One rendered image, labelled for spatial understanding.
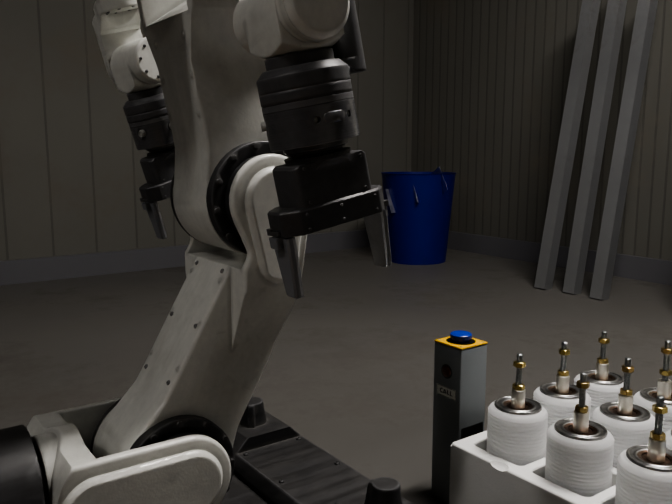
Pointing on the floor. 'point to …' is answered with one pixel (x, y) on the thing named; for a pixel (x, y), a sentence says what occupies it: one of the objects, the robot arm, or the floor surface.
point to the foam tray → (507, 479)
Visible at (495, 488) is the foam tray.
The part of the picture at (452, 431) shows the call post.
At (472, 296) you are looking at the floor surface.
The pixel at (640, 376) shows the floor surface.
